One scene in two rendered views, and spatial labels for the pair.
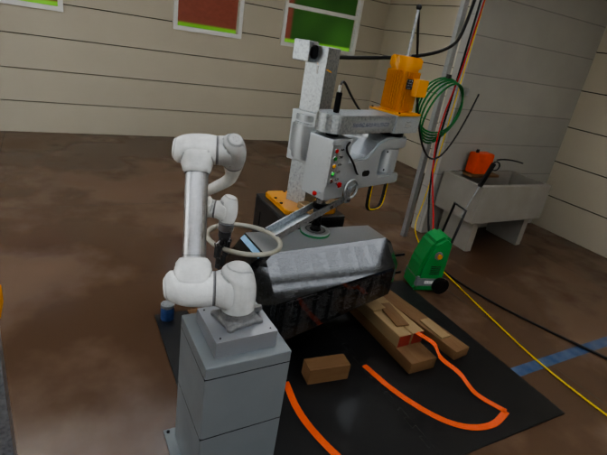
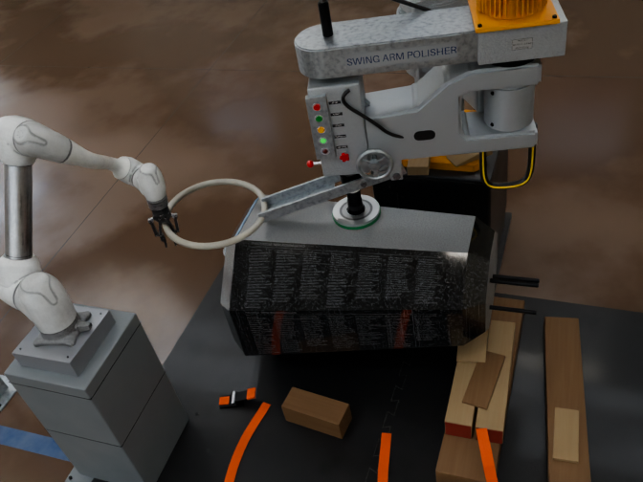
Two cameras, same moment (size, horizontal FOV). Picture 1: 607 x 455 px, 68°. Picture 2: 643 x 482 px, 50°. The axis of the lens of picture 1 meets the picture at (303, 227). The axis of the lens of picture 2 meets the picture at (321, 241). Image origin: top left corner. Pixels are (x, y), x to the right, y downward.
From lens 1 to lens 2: 266 cm
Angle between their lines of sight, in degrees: 51
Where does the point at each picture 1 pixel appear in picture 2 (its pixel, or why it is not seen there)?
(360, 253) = (398, 270)
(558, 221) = not seen: outside the picture
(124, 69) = not seen: outside the picture
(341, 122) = (315, 59)
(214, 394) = (28, 397)
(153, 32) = not seen: outside the picture
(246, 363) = (39, 383)
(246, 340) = (40, 361)
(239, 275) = (22, 294)
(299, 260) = (283, 258)
